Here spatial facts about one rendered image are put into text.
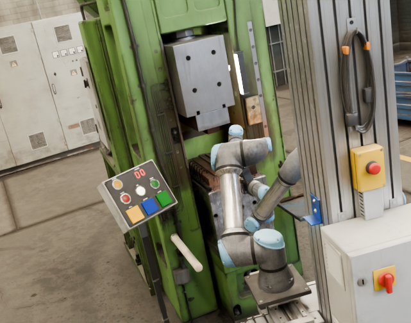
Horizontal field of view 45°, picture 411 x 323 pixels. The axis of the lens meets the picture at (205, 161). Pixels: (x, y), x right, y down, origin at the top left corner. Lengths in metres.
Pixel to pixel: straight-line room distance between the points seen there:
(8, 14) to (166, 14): 5.79
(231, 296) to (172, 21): 1.70
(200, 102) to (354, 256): 1.57
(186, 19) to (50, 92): 5.23
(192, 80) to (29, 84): 5.30
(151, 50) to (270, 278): 1.44
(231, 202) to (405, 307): 0.80
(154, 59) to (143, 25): 0.19
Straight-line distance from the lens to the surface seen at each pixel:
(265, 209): 2.36
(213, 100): 2.81
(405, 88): 6.45
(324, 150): 1.55
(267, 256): 2.00
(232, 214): 2.05
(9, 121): 7.87
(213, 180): 2.91
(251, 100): 3.05
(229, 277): 3.14
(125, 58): 2.79
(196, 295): 3.34
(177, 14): 2.88
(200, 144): 3.35
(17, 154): 7.97
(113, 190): 2.56
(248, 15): 3.03
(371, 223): 1.63
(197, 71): 2.76
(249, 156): 2.11
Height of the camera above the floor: 1.99
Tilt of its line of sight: 18 degrees down
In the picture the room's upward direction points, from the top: 11 degrees counter-clockwise
